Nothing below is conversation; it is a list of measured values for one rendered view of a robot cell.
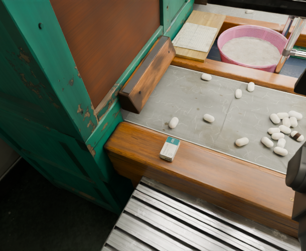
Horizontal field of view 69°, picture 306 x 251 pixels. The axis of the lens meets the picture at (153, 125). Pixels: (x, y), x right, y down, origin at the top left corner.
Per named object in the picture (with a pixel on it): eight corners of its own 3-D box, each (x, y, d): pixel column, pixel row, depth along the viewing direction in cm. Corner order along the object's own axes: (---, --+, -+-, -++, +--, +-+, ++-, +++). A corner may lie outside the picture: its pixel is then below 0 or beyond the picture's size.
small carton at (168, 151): (172, 162, 57) (172, 158, 56) (159, 157, 58) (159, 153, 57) (180, 143, 60) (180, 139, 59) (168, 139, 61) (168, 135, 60)
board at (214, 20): (204, 62, 80) (204, 60, 79) (165, 54, 84) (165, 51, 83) (226, 17, 97) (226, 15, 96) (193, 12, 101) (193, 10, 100)
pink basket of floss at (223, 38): (295, 76, 86) (308, 55, 78) (234, 94, 82) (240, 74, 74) (256, 40, 101) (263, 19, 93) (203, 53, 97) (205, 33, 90)
